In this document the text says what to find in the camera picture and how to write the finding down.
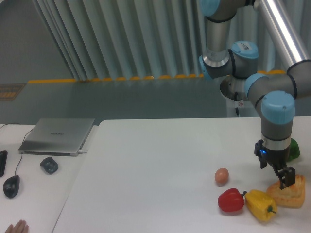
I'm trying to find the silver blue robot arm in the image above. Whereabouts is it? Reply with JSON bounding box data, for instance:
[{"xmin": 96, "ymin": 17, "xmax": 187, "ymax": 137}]
[{"xmin": 199, "ymin": 0, "xmax": 311, "ymax": 189}]

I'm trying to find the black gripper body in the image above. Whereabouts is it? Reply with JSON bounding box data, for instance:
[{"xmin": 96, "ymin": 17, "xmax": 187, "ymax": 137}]
[{"xmin": 254, "ymin": 139, "xmax": 290, "ymax": 166}]

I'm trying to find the yellow bell pepper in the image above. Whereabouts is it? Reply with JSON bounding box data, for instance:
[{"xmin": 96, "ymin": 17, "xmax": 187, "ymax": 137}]
[{"xmin": 245, "ymin": 190, "xmax": 277, "ymax": 221}]

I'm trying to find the person's hand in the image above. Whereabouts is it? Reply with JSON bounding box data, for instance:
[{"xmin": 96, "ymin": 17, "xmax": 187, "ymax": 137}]
[{"xmin": 5, "ymin": 219, "xmax": 29, "ymax": 233}]

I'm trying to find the green bell pepper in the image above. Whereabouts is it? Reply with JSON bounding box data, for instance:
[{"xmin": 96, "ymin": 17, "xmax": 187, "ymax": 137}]
[{"xmin": 287, "ymin": 138, "xmax": 300, "ymax": 162}]

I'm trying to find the red bell pepper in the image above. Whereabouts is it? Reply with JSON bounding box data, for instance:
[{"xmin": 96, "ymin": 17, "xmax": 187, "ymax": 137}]
[{"xmin": 218, "ymin": 188, "xmax": 247, "ymax": 213}]

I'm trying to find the black mouse cable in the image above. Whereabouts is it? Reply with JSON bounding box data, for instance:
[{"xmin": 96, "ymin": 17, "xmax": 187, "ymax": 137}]
[{"xmin": 0, "ymin": 122, "xmax": 36, "ymax": 176}]

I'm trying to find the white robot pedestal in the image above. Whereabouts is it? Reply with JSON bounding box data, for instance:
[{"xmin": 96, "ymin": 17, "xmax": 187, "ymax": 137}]
[{"xmin": 220, "ymin": 75, "xmax": 259, "ymax": 117}]

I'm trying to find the silver closed laptop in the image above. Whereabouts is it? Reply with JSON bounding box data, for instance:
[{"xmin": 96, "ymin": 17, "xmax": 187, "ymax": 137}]
[{"xmin": 18, "ymin": 118, "xmax": 95, "ymax": 156}]

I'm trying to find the black computer mouse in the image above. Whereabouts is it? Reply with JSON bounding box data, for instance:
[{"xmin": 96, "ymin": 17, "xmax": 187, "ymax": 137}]
[{"xmin": 3, "ymin": 175, "xmax": 20, "ymax": 199}]

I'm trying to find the triangular golden puff bread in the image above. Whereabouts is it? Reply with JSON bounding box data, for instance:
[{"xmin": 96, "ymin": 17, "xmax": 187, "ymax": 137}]
[{"xmin": 266, "ymin": 175, "xmax": 306, "ymax": 208}]

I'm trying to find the black pedestal cable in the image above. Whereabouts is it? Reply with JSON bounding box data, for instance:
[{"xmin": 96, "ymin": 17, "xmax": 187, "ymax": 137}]
[{"xmin": 234, "ymin": 91, "xmax": 242, "ymax": 118}]

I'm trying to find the black keyboard edge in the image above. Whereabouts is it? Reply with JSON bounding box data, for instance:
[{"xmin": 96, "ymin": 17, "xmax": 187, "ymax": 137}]
[{"xmin": 0, "ymin": 150, "xmax": 8, "ymax": 177}]

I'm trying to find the grey folding curtain screen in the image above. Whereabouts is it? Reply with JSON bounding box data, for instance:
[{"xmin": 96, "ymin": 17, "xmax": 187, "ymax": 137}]
[{"xmin": 33, "ymin": 0, "xmax": 311, "ymax": 82}]

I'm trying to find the small black case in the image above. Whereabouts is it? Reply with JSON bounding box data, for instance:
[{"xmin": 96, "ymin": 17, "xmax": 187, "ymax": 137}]
[{"xmin": 40, "ymin": 157, "xmax": 59, "ymax": 174}]

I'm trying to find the brown egg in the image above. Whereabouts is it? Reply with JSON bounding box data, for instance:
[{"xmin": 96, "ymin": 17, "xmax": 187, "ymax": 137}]
[{"xmin": 214, "ymin": 167, "xmax": 229, "ymax": 184}]

